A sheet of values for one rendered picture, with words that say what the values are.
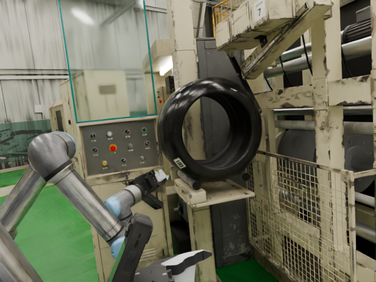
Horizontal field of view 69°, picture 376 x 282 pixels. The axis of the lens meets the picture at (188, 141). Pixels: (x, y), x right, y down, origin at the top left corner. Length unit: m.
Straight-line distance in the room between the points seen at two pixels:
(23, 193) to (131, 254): 0.76
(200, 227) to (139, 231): 1.55
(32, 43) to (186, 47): 9.25
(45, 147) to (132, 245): 0.61
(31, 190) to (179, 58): 1.13
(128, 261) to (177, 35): 1.55
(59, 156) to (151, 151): 1.17
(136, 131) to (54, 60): 8.95
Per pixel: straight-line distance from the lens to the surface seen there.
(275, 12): 1.35
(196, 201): 1.45
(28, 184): 1.10
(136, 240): 0.39
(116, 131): 2.00
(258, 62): 1.66
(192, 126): 1.77
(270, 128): 1.94
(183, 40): 1.81
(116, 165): 2.02
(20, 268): 0.56
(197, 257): 0.49
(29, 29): 10.92
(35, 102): 10.46
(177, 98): 1.38
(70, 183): 0.93
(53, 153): 0.93
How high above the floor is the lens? 1.30
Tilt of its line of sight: 7 degrees down
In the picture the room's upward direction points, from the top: 6 degrees counter-clockwise
